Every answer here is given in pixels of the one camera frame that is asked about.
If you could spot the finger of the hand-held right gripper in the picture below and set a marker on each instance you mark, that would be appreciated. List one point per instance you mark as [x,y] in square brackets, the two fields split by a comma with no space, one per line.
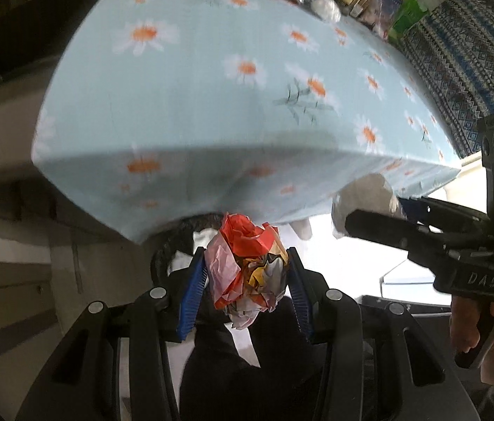
[439,210]
[382,232]

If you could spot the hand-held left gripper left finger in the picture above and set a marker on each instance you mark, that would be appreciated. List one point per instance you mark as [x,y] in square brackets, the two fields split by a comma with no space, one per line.
[192,294]

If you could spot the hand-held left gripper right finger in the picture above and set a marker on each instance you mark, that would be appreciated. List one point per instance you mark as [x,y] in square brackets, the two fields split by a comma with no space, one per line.
[299,294]

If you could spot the white paper sheet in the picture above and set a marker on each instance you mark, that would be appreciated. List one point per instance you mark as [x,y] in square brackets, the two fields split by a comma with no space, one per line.
[183,258]

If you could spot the white paper bag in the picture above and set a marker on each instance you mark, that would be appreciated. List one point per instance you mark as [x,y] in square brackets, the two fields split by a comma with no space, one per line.
[365,197]

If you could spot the red white wrapper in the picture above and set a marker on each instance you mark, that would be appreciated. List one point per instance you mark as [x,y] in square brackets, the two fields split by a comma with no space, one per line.
[247,267]

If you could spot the white tissue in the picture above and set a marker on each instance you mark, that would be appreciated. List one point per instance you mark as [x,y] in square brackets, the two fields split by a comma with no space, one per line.
[328,8]

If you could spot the blue patterned curtain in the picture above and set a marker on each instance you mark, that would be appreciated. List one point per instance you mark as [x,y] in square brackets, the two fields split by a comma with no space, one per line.
[461,65]

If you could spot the daisy print tablecloth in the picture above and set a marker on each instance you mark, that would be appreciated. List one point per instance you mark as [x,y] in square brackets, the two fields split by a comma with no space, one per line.
[211,105]

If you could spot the green packet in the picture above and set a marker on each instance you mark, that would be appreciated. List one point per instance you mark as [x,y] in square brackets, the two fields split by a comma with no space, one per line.
[409,15]

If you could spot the clear plastic snack bag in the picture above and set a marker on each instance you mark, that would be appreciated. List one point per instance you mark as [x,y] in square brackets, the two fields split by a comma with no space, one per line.
[382,4]

